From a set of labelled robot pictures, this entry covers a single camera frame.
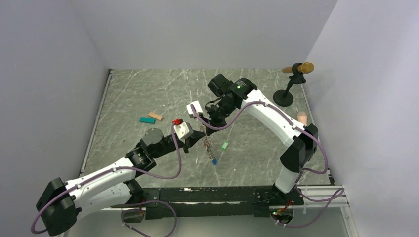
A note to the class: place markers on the teal key tag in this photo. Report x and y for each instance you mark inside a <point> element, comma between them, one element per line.
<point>147,120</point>

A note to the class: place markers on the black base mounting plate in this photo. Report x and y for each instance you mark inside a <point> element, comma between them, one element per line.
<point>258,201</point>

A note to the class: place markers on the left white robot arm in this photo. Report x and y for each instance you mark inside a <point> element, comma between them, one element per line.
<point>62,204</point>

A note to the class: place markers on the round metal keyring disc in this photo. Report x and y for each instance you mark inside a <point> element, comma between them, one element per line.
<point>207,145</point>

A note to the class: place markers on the aluminium frame rail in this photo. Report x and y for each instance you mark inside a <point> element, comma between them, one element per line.
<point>323,192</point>

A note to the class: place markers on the green tagged key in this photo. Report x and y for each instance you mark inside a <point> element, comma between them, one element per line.
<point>225,145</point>

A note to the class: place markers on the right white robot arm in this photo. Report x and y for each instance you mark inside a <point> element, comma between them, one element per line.
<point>300,140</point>

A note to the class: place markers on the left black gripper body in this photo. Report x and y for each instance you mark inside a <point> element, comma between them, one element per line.
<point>169,145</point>

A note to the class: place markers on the pink cylindrical object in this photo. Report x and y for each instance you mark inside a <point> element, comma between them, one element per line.
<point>302,117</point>

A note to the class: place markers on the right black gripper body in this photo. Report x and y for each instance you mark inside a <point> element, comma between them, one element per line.
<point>219,113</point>

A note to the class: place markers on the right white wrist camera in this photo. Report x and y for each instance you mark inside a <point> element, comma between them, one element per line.
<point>194,109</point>

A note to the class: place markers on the gold microphone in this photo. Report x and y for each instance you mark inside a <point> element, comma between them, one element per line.
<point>304,68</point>

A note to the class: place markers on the black microphone stand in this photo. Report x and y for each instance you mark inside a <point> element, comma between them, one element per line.
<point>283,97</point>

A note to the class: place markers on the orange key tag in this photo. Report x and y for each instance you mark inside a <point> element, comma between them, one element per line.
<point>155,116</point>

